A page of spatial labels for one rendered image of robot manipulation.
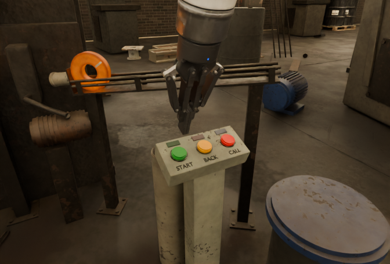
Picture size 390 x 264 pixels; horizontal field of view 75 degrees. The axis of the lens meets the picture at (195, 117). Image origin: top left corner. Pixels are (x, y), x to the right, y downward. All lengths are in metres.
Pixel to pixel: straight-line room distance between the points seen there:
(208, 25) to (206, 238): 0.65
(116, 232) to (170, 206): 0.46
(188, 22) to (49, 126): 0.86
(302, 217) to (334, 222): 0.08
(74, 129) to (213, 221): 0.67
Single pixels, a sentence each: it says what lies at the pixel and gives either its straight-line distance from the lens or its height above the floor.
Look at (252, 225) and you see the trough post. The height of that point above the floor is 0.02.
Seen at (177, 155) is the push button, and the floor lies 0.61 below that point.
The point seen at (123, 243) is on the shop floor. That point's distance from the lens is 1.28.
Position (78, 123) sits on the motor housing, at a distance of 1.15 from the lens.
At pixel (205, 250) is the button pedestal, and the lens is 0.91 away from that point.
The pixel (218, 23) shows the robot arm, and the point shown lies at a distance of 0.41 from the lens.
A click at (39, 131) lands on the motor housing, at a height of 0.50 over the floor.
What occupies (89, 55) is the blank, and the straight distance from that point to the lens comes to 1.08.
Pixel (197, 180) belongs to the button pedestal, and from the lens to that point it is 0.70.
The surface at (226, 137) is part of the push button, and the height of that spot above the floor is 0.61.
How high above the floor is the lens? 0.96
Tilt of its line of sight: 25 degrees down
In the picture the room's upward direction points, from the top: straight up
